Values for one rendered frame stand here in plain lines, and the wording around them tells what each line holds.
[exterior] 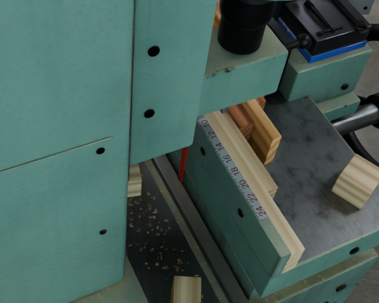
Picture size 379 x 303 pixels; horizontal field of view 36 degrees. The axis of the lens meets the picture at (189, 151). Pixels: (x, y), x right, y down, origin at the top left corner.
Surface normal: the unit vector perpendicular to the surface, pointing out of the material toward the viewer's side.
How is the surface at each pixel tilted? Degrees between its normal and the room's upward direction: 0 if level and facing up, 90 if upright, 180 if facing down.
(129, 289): 0
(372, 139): 0
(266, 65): 90
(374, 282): 0
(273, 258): 90
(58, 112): 90
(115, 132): 90
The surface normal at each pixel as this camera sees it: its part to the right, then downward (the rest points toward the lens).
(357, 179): 0.10, -0.60
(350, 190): -0.60, 0.60
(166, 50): 0.44, 0.74
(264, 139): -0.89, 0.30
